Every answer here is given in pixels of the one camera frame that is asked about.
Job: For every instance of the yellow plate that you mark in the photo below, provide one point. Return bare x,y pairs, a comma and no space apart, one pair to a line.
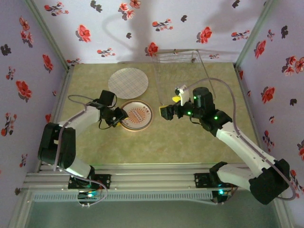
152,116

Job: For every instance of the beige plaid plate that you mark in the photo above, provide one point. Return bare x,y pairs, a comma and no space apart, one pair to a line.
128,83

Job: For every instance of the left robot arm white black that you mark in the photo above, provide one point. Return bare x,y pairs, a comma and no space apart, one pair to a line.
80,116

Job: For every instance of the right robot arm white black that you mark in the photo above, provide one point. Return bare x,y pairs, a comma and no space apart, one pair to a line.
247,147

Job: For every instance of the controller board with green light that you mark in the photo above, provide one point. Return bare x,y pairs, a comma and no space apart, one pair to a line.
89,195
222,192

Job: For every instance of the aluminium side rail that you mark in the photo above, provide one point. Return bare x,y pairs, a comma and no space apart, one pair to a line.
248,107
63,95

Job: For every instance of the horizontal aluminium base rail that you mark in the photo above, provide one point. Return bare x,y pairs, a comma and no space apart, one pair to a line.
152,178

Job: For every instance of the aluminium corner post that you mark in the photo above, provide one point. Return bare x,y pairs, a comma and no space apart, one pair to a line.
48,33
256,31

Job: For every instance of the aluminium frame leg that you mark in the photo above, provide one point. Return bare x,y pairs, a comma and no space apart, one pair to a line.
288,219
21,209

